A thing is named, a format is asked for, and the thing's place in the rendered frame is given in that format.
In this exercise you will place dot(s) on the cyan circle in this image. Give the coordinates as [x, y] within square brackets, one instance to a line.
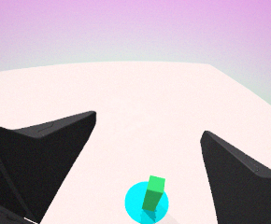
[133, 201]

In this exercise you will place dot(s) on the green rectangular post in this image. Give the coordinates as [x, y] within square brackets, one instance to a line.
[154, 192]

